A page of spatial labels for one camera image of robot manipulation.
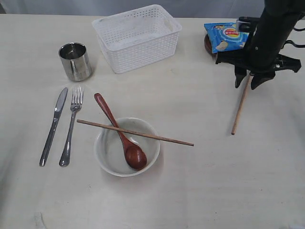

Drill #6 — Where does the white patterned ceramic bowl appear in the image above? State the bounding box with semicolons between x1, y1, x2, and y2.
94;129;161;177

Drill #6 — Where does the silver table knife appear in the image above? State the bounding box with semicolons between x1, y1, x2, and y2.
39;87;68;167

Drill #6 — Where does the brown wooden spoon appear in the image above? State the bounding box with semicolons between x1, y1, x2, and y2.
94;93;147;170

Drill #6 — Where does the silver fork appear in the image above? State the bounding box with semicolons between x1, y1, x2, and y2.
59;86;83;167

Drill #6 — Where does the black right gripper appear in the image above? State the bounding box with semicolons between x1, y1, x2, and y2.
215;49;301;90

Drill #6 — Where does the wooden chopstick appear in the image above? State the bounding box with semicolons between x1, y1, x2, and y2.
77;119;194;146
231;75;252;135

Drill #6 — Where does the white perforated plastic basket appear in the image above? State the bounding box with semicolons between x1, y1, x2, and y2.
92;4;182;74

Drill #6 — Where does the brown round plate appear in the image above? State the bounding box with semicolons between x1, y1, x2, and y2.
204;34;216;57

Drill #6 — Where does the blue chips bag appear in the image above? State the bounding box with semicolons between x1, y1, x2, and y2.
204;22;249;53

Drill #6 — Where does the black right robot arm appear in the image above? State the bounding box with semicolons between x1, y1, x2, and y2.
216;0;305;90

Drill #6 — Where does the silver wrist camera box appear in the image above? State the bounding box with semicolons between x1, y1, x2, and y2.
236;17;260;33

